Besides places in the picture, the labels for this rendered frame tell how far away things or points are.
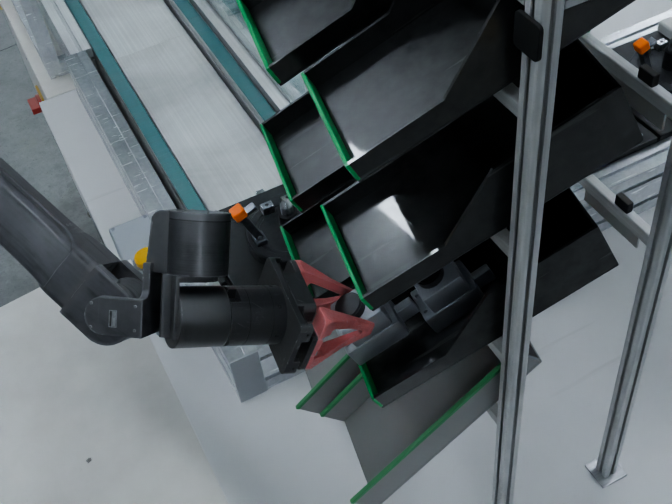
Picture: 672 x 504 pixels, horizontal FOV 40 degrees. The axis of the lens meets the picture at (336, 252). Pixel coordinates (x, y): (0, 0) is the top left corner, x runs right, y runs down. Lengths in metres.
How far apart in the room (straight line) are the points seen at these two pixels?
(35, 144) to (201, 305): 2.61
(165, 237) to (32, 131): 2.65
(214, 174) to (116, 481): 0.58
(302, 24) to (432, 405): 0.47
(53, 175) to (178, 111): 1.48
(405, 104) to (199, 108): 1.10
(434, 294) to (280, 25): 0.30
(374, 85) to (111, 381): 0.83
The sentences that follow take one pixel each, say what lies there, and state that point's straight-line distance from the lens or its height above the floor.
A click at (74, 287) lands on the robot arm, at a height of 1.39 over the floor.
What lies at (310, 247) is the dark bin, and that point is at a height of 1.20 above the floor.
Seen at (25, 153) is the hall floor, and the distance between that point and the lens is 3.39.
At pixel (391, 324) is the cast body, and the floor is 1.26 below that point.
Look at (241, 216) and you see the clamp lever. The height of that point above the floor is 1.06.
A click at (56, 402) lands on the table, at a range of 1.48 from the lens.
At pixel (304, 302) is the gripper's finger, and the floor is 1.34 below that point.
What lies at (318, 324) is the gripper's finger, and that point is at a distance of 0.86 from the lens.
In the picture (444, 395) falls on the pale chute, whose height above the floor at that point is 1.10.
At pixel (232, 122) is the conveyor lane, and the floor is 0.92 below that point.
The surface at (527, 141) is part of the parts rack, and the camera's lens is 0.72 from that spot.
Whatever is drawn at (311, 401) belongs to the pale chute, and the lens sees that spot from 1.17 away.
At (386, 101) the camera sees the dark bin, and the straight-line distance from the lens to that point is 0.76.
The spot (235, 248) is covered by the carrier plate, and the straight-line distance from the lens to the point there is 1.44.
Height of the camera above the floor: 1.99
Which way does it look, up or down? 47 degrees down
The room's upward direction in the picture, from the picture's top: 8 degrees counter-clockwise
